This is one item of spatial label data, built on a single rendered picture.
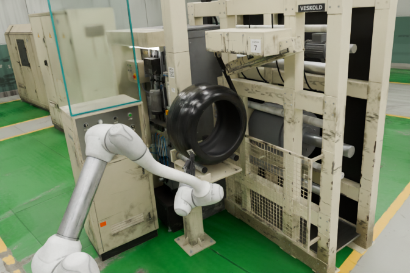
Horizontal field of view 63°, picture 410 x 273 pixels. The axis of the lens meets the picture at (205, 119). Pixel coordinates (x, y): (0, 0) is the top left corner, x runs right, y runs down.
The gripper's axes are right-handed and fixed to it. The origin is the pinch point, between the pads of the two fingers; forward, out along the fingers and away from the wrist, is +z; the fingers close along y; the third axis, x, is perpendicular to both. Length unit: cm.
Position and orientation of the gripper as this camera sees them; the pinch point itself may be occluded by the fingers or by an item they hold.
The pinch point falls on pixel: (191, 158)
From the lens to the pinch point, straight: 217.7
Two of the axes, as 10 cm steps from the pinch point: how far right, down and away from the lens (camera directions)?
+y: 4.7, 7.1, 5.3
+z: 1.1, -6.4, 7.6
